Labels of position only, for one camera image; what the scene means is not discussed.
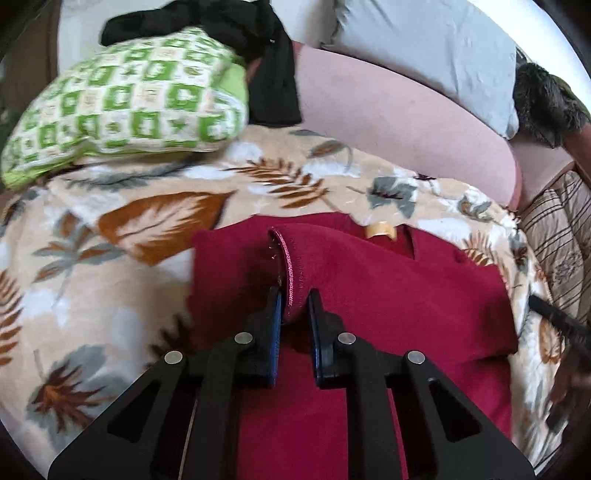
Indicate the black cloth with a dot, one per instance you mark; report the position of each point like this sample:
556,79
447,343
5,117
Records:
272,78

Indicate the fur trimmed jacket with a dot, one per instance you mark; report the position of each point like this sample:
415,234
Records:
547,106

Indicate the grey pillow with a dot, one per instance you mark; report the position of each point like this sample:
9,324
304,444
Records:
425,50

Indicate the striped sofa cushion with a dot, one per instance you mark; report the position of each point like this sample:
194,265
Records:
561,230

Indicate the wooden door with glass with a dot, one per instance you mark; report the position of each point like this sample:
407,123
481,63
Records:
32,50

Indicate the green checkered pillow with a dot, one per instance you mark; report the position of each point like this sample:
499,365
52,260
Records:
129,106

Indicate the dark red garment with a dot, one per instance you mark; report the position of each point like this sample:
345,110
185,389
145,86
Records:
392,295

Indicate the leaf print blanket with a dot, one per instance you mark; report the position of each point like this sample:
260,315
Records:
115,286

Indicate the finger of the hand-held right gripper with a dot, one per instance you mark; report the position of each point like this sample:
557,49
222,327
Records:
558,319

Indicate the pink sofa backrest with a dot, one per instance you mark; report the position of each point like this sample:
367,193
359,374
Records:
538,166

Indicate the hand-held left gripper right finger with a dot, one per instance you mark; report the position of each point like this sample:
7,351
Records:
316,332

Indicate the pink quilted bolster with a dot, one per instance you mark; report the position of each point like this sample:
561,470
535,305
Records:
392,124

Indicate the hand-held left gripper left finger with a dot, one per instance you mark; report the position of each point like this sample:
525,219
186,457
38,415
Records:
276,318

